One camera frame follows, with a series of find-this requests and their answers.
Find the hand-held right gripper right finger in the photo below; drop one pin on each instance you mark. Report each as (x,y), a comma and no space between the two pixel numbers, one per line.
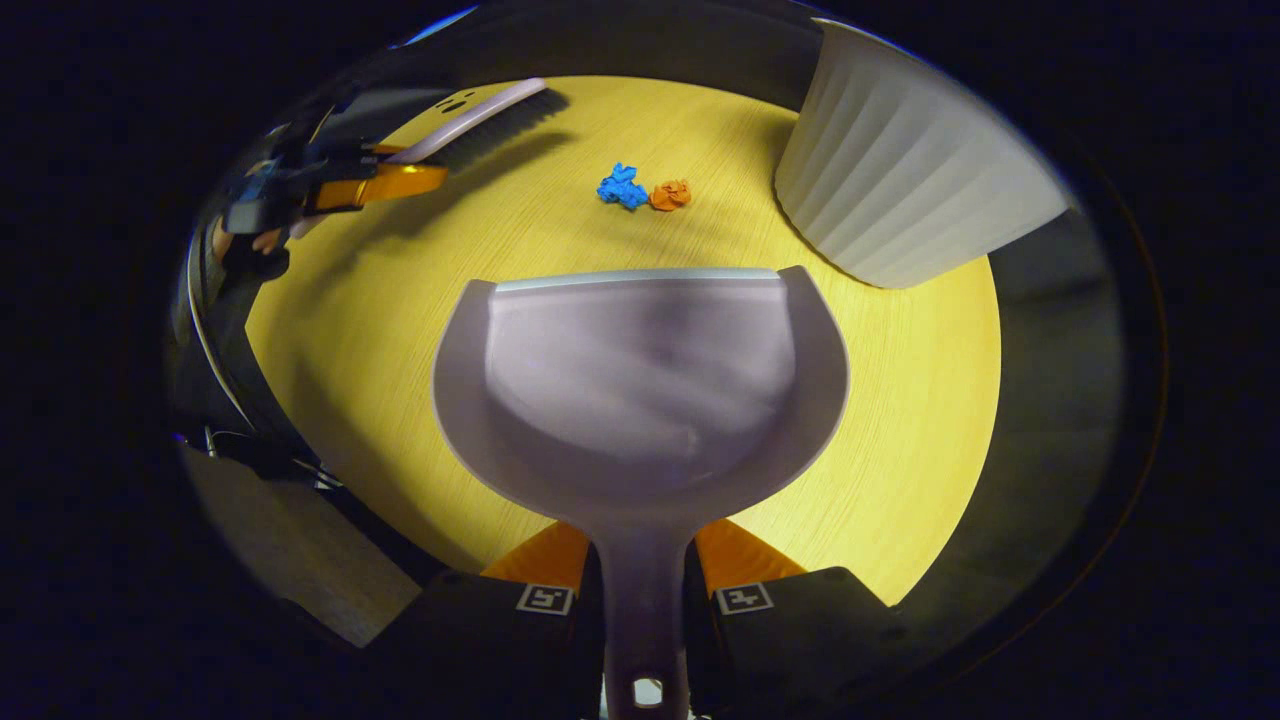
(800,640)

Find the blue paper ball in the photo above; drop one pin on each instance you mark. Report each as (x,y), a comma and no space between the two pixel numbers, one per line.
(622,187)

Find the yellow wooden desktop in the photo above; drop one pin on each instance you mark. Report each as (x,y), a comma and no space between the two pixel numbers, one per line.
(400,320)

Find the white ribbed garbage bin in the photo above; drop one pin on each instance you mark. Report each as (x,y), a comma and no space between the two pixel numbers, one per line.
(900,170)

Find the lilac plastic dustpan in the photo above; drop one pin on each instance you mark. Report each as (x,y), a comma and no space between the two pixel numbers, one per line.
(640,400)

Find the small pink broom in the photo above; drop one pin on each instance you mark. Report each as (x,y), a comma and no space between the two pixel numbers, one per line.
(480,120)

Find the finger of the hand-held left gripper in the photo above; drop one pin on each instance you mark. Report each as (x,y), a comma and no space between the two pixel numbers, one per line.
(355,155)
(380,186)

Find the orange paper ball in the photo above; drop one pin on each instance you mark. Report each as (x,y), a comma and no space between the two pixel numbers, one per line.
(670,195)

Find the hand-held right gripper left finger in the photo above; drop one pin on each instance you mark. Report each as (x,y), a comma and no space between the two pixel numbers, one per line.
(480,640)

